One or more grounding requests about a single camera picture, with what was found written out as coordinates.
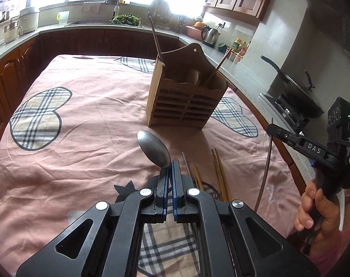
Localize pink plaid-heart tablecloth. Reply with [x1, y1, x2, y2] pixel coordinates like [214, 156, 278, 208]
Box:
[0, 53, 308, 277]

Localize long metal chopstick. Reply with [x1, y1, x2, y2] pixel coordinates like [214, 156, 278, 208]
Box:
[148, 13, 165, 65]
[254, 117, 275, 212]

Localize wooden utensil holder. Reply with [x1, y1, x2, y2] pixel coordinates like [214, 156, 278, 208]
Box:
[146, 43, 229, 129]

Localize thin metal chopstick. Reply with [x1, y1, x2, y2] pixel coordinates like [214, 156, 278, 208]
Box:
[182, 152, 193, 179]

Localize black gas stove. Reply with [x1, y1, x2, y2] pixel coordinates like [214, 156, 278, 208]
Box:
[259, 92, 312, 134]

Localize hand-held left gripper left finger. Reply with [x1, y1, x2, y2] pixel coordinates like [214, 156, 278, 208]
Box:
[16, 175, 168, 277]

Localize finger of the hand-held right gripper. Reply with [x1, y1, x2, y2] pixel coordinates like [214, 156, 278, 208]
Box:
[266, 123, 301, 148]

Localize chrome kitchen faucet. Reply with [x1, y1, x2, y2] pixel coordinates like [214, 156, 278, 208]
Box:
[105, 0, 121, 21]

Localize tall white electric cooker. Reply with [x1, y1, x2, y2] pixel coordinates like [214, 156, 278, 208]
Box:
[18, 6, 41, 34]

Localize pink plastic basin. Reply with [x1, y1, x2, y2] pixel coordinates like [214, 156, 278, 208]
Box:
[186, 21, 206, 40]

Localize person's right forearm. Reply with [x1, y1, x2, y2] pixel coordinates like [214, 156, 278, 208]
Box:
[306, 234, 350, 277]

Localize condiment bottles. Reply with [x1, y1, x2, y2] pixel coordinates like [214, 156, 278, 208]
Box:
[230, 37, 250, 57]

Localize green leafy vegetables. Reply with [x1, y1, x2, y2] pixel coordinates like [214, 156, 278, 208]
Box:
[110, 13, 143, 27]

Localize wire dish rack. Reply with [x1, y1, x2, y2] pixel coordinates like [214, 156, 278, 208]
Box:
[150, 0, 176, 30]

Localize small white electric pot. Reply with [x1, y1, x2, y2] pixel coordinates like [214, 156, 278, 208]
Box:
[3, 20, 23, 44]

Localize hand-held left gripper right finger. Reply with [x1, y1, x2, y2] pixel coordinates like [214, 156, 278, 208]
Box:
[170, 160, 321, 277]

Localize clear cup with green handle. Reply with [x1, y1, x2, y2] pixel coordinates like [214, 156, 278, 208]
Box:
[56, 11, 71, 25]

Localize range hood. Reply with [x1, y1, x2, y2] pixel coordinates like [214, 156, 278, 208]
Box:
[296, 0, 350, 60]

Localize person's right hand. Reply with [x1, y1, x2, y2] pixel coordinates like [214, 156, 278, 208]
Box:
[294, 179, 349, 255]

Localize metal spoon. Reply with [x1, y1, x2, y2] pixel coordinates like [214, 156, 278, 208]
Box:
[137, 130, 172, 188]

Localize black wok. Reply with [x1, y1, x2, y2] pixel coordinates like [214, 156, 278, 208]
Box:
[261, 55, 326, 119]

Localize steel electric kettle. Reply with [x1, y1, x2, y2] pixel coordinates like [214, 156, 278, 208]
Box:
[201, 25, 222, 48]

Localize brown wooden chopstick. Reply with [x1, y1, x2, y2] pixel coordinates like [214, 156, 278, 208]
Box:
[211, 149, 228, 203]
[203, 48, 232, 86]

